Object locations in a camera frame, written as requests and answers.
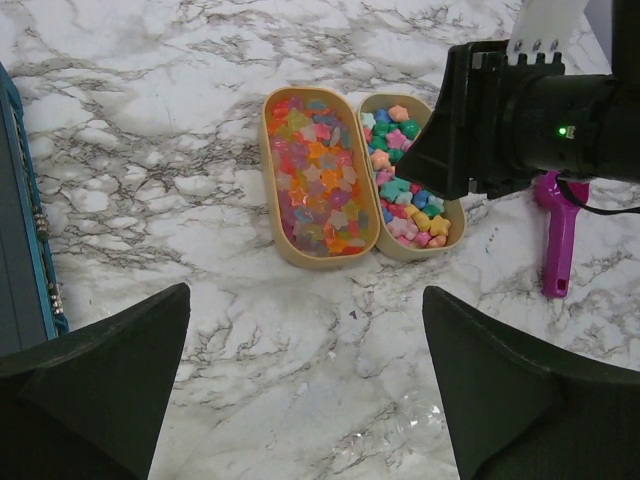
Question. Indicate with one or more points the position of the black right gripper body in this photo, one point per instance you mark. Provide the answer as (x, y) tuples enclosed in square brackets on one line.
[(512, 122)]

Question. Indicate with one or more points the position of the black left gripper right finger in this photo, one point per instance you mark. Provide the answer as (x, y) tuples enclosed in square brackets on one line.
[(518, 407)]

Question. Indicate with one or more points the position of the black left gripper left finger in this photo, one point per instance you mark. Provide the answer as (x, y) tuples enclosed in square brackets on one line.
[(91, 404)]

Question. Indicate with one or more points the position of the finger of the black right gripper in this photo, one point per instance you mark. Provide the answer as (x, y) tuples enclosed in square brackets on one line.
[(440, 159)]

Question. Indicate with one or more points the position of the purple plastic scoop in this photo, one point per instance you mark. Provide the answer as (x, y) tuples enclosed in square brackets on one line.
[(560, 238)]

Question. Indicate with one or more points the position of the beige tray translucent star candies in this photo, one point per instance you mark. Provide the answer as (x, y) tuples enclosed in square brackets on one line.
[(320, 197)]

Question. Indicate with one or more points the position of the clear plastic cup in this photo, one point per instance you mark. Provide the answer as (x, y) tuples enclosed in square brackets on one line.
[(408, 439)]

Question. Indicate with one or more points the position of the dark box with blue edge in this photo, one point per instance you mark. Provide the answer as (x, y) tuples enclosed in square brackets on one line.
[(31, 305)]

